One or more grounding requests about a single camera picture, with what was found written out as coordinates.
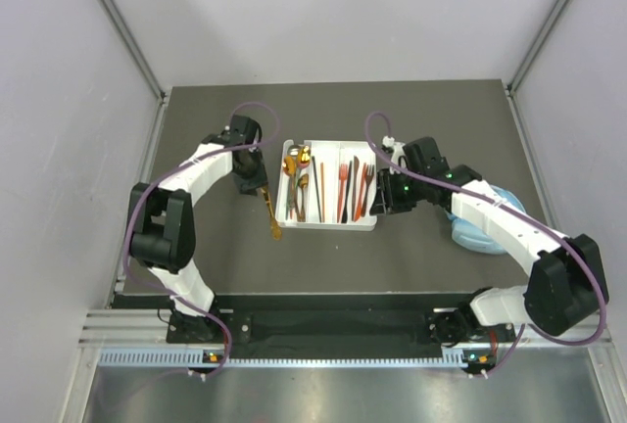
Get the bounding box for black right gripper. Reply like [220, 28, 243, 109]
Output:
[370, 167, 426, 216]

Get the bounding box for orange plastic knife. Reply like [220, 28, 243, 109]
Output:
[354, 164, 368, 222]

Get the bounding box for gold metal spoon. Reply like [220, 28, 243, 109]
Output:
[296, 173, 310, 222]

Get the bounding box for orange plastic fork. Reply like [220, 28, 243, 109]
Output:
[336, 164, 349, 223]

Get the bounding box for iridescent purple spoon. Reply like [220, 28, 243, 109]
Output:
[288, 145, 311, 213]

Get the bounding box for gold metal knife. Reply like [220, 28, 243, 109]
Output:
[260, 185, 282, 241]

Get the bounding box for black chopstick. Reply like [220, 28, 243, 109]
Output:
[312, 156, 322, 223]

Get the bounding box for white divided utensil tray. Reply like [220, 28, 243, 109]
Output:
[275, 139, 377, 232]

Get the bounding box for gold thin utensil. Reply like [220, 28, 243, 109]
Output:
[282, 156, 297, 177]

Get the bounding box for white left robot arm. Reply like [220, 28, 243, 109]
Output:
[128, 116, 267, 342]

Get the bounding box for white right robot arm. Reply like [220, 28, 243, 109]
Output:
[369, 136, 609, 342]

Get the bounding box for silver metal spoon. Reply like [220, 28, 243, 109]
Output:
[287, 145, 301, 158]

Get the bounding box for light blue headphones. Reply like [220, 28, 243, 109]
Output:
[446, 185, 525, 256]

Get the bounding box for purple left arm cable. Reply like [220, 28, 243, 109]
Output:
[121, 101, 281, 378]

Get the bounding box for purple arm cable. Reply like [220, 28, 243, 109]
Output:
[363, 111, 610, 378]
[121, 101, 281, 378]

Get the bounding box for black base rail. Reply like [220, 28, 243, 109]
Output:
[113, 293, 514, 357]

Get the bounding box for grey cable duct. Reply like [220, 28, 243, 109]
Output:
[97, 344, 490, 369]

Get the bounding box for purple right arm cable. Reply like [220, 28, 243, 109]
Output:
[363, 111, 610, 378]

